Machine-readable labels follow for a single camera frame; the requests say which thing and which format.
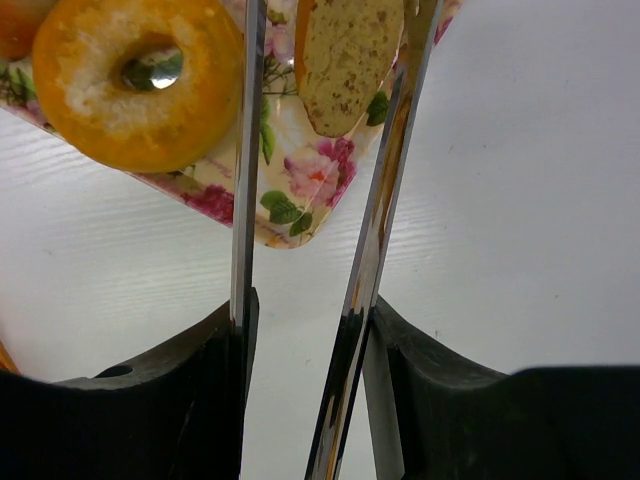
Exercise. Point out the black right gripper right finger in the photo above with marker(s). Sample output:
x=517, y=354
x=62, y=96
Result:
x=434, y=414

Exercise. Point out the glazed ring donut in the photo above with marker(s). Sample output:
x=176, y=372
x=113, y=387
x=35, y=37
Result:
x=139, y=86

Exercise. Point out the oval bread slice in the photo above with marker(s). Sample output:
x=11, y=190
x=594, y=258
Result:
x=343, y=52

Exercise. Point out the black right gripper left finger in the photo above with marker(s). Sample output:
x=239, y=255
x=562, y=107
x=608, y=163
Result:
x=175, y=411

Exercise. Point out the orange patterned placemat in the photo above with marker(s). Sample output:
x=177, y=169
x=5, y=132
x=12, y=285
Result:
x=6, y=362

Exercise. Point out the orange bread roll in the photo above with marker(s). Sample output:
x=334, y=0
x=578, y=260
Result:
x=20, y=21

